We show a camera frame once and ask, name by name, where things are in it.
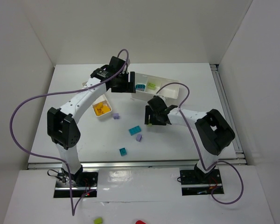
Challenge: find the turquoise round lego piece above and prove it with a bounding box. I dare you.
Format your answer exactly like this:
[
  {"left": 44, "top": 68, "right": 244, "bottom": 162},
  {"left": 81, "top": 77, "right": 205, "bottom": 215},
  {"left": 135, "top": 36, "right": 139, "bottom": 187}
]
[{"left": 135, "top": 84, "right": 146, "bottom": 91}]

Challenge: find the small purple lego brick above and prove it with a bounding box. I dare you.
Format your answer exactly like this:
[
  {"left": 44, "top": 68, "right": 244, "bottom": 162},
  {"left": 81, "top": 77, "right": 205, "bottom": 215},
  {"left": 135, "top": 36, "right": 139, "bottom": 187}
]
[{"left": 113, "top": 113, "right": 119, "bottom": 119}]

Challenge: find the orange 2x2 lego brick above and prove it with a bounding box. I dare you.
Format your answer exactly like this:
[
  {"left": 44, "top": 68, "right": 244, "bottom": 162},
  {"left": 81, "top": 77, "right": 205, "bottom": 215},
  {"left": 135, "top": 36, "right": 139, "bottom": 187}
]
[{"left": 95, "top": 102, "right": 104, "bottom": 110}]

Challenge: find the yellow round flower lego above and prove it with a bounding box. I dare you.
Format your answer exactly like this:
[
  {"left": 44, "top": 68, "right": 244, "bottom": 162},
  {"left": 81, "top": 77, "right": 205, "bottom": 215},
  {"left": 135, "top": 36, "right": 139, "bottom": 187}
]
[{"left": 95, "top": 109, "right": 104, "bottom": 116}]

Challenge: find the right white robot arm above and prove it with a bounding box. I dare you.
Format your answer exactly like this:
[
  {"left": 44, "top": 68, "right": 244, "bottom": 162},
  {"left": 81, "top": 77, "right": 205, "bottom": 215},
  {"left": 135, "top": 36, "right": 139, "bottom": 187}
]
[{"left": 145, "top": 96, "right": 235, "bottom": 175}]

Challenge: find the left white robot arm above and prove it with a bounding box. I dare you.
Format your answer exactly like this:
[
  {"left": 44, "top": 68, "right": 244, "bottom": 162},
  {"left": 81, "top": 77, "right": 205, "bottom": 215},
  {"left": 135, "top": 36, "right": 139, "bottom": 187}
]
[{"left": 47, "top": 56, "right": 135, "bottom": 180}]

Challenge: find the right white divided tray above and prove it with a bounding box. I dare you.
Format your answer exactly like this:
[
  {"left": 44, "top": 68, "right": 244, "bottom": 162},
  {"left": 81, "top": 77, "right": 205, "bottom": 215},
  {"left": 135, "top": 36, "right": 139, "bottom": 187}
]
[{"left": 131, "top": 73, "right": 180, "bottom": 101}]

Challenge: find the white divided tray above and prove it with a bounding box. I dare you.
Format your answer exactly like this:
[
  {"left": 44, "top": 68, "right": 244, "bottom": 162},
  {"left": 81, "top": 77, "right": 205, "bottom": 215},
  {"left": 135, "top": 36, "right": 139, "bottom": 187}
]
[
  {"left": 82, "top": 80, "right": 114, "bottom": 121},
  {"left": 131, "top": 73, "right": 180, "bottom": 101}
]

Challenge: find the blue 2x4 lego brick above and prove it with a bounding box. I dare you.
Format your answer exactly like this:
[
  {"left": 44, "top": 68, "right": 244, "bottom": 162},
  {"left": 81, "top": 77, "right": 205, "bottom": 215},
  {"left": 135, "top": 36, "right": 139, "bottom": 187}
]
[{"left": 128, "top": 126, "right": 141, "bottom": 136}]

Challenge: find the purple lego brick lower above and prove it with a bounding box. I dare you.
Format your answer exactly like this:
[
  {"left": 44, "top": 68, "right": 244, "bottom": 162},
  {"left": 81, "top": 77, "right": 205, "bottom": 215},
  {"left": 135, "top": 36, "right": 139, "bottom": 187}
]
[{"left": 136, "top": 134, "right": 142, "bottom": 142}]

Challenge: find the left white divided tray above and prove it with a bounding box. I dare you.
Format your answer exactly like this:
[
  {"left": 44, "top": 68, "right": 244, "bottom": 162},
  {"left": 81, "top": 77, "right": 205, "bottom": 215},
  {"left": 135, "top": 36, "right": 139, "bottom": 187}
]
[{"left": 82, "top": 80, "right": 114, "bottom": 121}]

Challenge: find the turquoise 2x2 lego brick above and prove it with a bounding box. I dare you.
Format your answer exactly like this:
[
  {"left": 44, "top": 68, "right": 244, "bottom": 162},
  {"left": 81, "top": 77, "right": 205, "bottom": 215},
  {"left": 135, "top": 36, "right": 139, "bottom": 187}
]
[{"left": 119, "top": 148, "right": 127, "bottom": 156}]

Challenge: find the red object on front edge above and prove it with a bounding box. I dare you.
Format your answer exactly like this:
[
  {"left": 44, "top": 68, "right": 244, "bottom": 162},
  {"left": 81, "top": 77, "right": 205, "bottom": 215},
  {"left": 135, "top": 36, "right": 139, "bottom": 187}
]
[{"left": 135, "top": 220, "right": 146, "bottom": 224}]

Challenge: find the green lego on front edge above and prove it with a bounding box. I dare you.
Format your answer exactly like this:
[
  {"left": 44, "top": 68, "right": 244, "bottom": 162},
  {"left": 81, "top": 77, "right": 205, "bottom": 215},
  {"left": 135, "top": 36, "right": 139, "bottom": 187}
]
[{"left": 93, "top": 217, "right": 103, "bottom": 224}]

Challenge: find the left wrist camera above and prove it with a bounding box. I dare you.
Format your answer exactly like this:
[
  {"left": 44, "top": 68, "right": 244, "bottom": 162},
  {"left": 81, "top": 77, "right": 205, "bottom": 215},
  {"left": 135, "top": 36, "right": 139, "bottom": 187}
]
[{"left": 122, "top": 59, "right": 130, "bottom": 73}]

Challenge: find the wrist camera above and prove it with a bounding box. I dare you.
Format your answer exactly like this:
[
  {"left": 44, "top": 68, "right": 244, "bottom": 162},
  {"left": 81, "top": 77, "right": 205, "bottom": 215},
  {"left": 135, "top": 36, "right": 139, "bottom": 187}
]
[
  {"left": 157, "top": 95, "right": 166, "bottom": 102},
  {"left": 122, "top": 59, "right": 130, "bottom": 73}
]

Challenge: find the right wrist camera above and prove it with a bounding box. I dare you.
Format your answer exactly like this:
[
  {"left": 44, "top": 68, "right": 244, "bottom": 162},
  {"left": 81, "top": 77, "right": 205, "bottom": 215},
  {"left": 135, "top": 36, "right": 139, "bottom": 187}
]
[{"left": 157, "top": 95, "right": 166, "bottom": 102}]

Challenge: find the aluminium rail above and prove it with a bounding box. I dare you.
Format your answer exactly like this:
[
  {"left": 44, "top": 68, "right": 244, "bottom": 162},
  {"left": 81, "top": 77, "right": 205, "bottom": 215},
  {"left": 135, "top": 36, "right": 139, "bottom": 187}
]
[
  {"left": 210, "top": 64, "right": 247, "bottom": 165},
  {"left": 27, "top": 158, "right": 201, "bottom": 170}
]

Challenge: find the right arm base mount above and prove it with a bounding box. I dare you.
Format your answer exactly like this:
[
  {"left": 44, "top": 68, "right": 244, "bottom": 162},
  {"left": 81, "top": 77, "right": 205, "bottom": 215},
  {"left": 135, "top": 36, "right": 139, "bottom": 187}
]
[{"left": 176, "top": 168, "right": 224, "bottom": 196}]

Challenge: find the right side aluminium rail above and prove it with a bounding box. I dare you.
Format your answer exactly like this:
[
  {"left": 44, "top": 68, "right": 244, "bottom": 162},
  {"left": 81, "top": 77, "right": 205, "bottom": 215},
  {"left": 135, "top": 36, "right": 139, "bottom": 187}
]
[{"left": 210, "top": 64, "right": 247, "bottom": 165}]

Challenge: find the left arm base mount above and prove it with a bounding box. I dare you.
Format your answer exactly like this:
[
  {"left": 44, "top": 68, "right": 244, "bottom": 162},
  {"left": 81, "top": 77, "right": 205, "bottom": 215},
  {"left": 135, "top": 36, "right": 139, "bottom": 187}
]
[{"left": 47, "top": 169, "right": 98, "bottom": 198}]

